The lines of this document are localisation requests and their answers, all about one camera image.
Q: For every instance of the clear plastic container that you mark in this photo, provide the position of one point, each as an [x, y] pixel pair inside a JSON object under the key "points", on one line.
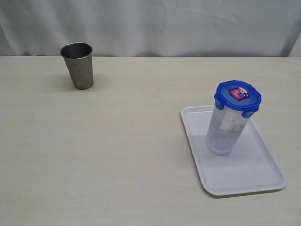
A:
{"points": [[225, 127]]}

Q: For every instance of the stainless steel cup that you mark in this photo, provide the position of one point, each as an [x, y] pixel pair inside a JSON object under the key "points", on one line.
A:
{"points": [[78, 59]]}

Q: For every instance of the white backdrop curtain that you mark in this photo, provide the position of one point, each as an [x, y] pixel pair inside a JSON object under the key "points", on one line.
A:
{"points": [[153, 28]]}

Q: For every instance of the blue container lid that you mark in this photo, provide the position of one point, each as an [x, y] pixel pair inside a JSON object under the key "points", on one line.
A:
{"points": [[239, 96]]}

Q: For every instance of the white plastic tray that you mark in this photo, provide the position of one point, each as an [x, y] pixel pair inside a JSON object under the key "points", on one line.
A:
{"points": [[249, 168]]}

